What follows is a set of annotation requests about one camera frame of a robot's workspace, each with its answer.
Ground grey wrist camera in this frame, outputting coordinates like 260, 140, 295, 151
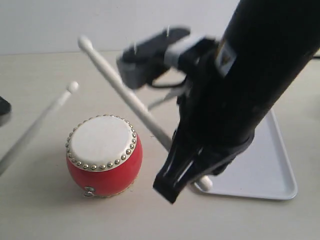
116, 27, 191, 90

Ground black camera cable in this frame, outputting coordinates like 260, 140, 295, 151
147, 72, 188, 90

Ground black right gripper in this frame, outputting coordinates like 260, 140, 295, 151
172, 39, 254, 194

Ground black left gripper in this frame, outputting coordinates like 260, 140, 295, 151
0, 96, 12, 125

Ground white plastic tray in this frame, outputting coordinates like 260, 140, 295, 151
206, 110, 298, 201

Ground small red drum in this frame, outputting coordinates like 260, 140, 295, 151
65, 114, 143, 198

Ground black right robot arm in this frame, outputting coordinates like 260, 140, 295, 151
153, 0, 320, 203

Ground white wooden drumstick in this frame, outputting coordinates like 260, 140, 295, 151
77, 35, 214, 193
0, 81, 79, 175

